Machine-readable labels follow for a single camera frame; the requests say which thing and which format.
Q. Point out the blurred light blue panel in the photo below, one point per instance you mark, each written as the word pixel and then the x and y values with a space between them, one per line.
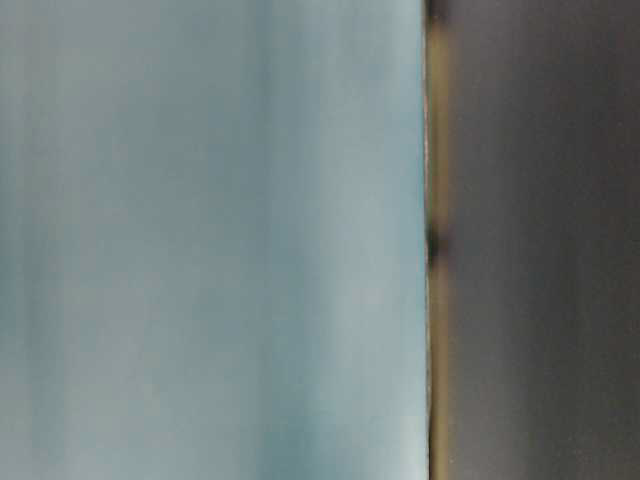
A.
pixel 212 240

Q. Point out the blurred dark grey panel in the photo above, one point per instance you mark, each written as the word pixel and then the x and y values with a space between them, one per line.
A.
pixel 534 239

